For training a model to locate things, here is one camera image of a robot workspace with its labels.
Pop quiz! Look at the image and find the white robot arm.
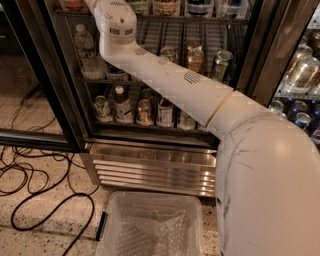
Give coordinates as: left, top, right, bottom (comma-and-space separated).
84, 0, 320, 256

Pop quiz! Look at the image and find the stainless steel fridge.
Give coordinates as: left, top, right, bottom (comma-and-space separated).
14, 0, 320, 198

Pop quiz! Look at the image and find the clear water bottle bottom shelf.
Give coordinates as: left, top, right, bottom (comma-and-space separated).
177, 111, 196, 130

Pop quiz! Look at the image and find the clear water bottle shelf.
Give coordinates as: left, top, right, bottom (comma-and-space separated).
177, 111, 196, 130
74, 24, 105, 80

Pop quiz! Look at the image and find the gold can bottom shelf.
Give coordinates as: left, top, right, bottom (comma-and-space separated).
136, 99, 153, 126

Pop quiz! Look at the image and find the green white can bottom shelf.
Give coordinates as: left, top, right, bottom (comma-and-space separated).
93, 96, 112, 122

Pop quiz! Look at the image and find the blue pepsi can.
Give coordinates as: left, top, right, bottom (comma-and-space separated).
106, 65, 128, 81

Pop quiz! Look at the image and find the white green soda can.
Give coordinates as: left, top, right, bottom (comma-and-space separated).
160, 47, 178, 63

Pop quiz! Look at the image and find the gold orange soda can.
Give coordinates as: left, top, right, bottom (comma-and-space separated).
185, 50, 204, 73

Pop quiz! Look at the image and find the rear gold soda can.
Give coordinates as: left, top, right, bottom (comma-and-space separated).
184, 39, 203, 53

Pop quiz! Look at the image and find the clear water bottle middle shelf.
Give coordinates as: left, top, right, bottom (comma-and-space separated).
74, 24, 105, 80

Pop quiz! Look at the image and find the yellow label can top shelf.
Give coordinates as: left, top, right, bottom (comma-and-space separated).
152, 0, 180, 16

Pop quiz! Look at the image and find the open glass fridge door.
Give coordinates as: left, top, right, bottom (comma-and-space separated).
0, 0, 85, 153

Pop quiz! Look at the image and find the blue can top shelf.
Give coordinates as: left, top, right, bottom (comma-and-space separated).
185, 0, 214, 17

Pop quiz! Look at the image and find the right glass fridge door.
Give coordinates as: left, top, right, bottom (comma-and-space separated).
226, 0, 319, 152

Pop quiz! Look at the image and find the orange can top shelf left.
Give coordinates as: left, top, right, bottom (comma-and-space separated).
59, 0, 86, 11

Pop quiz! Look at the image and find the dark juice bottle white label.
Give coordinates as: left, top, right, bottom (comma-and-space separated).
156, 97, 174, 128

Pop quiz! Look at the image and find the brown tea bottle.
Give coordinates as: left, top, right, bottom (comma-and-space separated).
113, 85, 133, 124

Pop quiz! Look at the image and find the clear plastic bin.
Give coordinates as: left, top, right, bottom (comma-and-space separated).
95, 191, 204, 256

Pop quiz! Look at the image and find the bubble wrap sheet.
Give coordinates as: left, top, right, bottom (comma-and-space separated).
115, 208, 189, 256

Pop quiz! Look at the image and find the black cable on floor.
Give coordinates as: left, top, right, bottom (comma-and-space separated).
0, 56, 100, 256

